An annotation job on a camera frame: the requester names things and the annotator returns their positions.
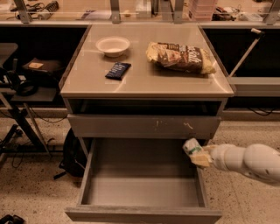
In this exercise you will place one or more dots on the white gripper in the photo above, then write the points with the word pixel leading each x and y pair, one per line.
pixel 219 157

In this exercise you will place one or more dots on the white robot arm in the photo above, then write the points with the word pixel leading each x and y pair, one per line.
pixel 257 161

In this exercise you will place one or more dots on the open grey middle drawer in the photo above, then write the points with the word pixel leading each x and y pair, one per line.
pixel 141 181

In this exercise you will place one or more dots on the grey drawer cabinet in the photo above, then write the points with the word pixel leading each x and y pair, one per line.
pixel 146 89

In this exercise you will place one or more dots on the closed grey top drawer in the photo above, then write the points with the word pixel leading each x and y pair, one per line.
pixel 144 126

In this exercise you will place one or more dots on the brown chip bag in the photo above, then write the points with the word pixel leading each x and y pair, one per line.
pixel 183 58

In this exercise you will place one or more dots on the dark blue snack bar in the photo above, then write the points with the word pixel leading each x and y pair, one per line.
pixel 118 70

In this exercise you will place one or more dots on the black backpack on floor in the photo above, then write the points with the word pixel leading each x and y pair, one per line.
pixel 74 160

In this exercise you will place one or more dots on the white paper bowl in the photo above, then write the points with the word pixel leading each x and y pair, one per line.
pixel 113 46

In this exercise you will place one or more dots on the black bag on shelf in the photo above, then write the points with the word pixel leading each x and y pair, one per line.
pixel 45 73

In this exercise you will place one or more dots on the black headphones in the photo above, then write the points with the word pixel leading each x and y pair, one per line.
pixel 22 87

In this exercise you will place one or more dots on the black object floor corner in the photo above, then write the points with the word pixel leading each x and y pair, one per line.
pixel 12 219

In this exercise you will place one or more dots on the white handled stick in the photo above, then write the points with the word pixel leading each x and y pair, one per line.
pixel 258 35

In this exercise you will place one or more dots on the black desk frame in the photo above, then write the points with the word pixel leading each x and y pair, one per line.
pixel 38 143

